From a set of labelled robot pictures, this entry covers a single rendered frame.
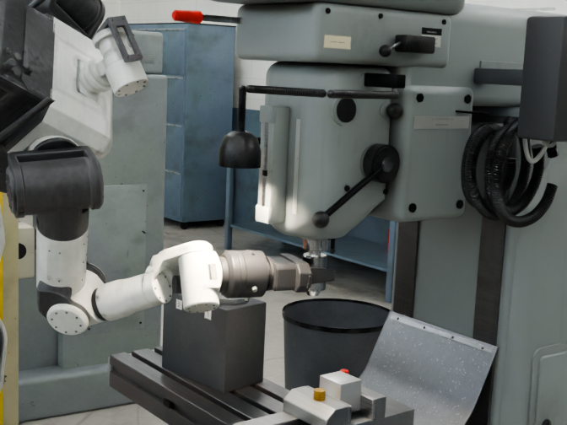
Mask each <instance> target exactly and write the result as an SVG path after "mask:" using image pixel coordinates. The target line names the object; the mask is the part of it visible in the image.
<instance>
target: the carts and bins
mask: <svg viewBox="0 0 567 425"><path fill-rule="evenodd" d="M389 311H390V310H389V309H388V308H385V307H383V306H380V305H378V304H372V303H368V302H364V301H358V300H352V299H303V300H299V301H294V302H292V303H289V304H286V305H285V306H284V307H283V309H282V316H283V339H284V383H285V389H287V390H292V389H294V388H299V387H302V386H307V385H308V386H310V387H312V388H314V389H315V388H319V387H320V375H323V374H330V373H334V372H337V371H340V370H341V369H347V370H348V374H350V375H352V376H354V377H356V378H359V376H360V375H361V374H362V373H363V372H364V370H365V368H366V366H367V363H368V362H369V360H370V356H371V353H372V352H373V350H374V347H375V344H376V342H377V340H378V337H379V335H380V333H381V330H382V327H383V325H384V324H385V321H386V317H387V316H388V314H389Z"/></svg>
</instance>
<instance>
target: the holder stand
mask: <svg viewBox="0 0 567 425"><path fill-rule="evenodd" d="M266 306H267V304H266V302H263V301H261V300H258V299H253V298H248V301H245V298H235V299H227V298H226V297H225V296H224V295H223V294H222V293H219V307H218V308H217V309H214V310H211V311H208V312H203V313H188V312H186V311H185V310H184V309H183V301H182V293H176V294H174V293H173V290H172V297H171V300H170V302H169V303H166V304H164V316H163V349H162V367H163V368H164V369H168V370H170V371H172V372H174V373H177V374H180V375H182V376H184V377H187V378H188V379H192V380H194V381H197V382H198V383H201V384H203V385H206V386H208V387H210V388H213V389H215V390H218V391H220V392H223V393H225V392H229V391H232V390H237V389H240V388H243V387H247V386H249V385H254V384H257V383H261V382H262V381H263V364H264V345H265V325H266Z"/></svg>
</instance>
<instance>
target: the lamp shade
mask: <svg viewBox="0 0 567 425"><path fill-rule="evenodd" d="M261 155H262V151H261V148H260V145H259V142H258V138H257V137H256V136H254V135H253V134H252V133H251V132H247V131H246V130H244V131H240V130H235V131H233V132H230V133H229V134H227V135H226V136H224V139H223V141H222V143H221V146H220V149H219V166H221V167H226V168H235V169H257V168H261Z"/></svg>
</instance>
